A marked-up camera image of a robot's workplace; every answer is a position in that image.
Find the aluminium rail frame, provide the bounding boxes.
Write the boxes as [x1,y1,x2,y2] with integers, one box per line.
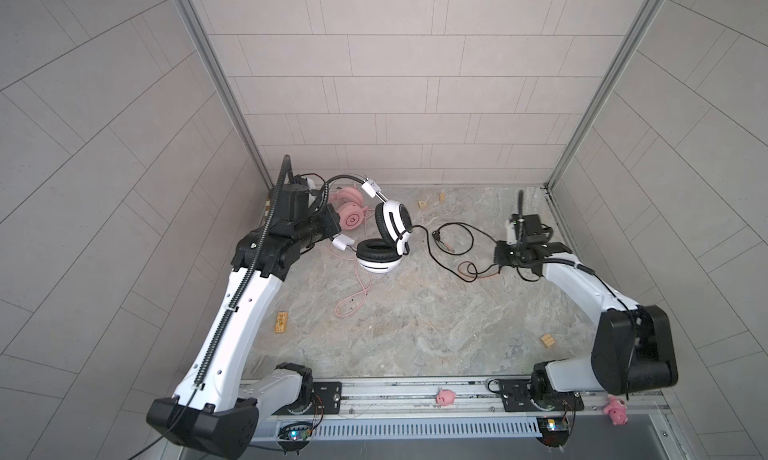
[239,376,676,451]

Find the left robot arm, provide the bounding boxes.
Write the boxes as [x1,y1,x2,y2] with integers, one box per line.
[146,157,340,459]

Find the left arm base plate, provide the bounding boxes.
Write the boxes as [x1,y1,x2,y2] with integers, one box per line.
[275,381,343,416]

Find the pink pig toy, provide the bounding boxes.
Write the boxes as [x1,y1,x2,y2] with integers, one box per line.
[435,388,456,407]
[602,395,629,426]

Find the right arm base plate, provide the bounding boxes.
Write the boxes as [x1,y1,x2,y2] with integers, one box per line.
[487,378,585,413]

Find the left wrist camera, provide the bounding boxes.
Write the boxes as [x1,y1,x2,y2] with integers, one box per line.
[270,183,311,222]

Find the left circuit board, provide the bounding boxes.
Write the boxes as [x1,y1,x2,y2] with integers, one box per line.
[277,421,314,442]

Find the pink headphones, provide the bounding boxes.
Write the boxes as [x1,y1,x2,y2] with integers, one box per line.
[330,186,374,231]

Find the pink headphone cable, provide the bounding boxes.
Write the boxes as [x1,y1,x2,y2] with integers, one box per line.
[326,237,374,318]

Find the rectangular wooden block left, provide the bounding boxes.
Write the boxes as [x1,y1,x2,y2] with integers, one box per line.
[274,311,288,333]

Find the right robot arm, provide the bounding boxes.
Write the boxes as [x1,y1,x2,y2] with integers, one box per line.
[494,241,679,409]

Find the white black headphones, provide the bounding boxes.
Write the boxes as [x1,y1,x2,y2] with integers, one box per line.
[308,175,413,274]

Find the right circuit board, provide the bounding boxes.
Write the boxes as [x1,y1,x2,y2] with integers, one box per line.
[537,417,571,448]

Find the pink pig toy centre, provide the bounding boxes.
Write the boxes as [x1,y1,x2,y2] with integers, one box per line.
[435,388,456,407]

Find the pink pig toy right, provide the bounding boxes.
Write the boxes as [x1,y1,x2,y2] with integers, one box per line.
[602,395,629,426]

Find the circuit board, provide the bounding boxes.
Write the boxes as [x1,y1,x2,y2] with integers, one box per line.
[277,421,314,442]
[537,417,571,448]

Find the wooden block right front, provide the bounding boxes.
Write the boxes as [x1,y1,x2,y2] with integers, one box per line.
[540,334,556,348]

